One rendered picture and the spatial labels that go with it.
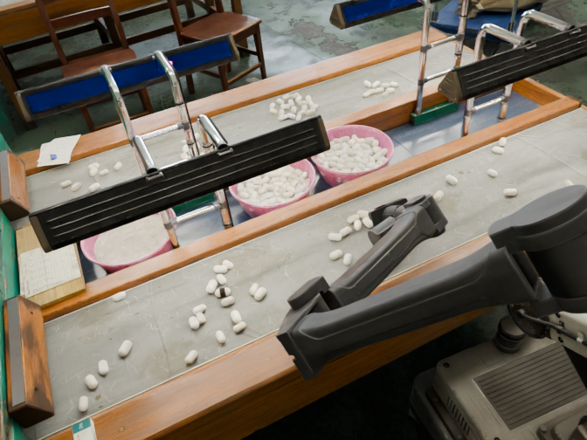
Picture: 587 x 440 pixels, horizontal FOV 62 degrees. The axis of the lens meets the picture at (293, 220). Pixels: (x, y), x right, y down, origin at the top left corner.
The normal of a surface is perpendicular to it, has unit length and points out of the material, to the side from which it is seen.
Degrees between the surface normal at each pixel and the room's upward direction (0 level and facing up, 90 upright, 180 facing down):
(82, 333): 0
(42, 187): 0
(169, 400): 0
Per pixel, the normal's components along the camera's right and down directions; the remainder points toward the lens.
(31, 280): -0.09, -0.73
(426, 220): 0.57, -0.31
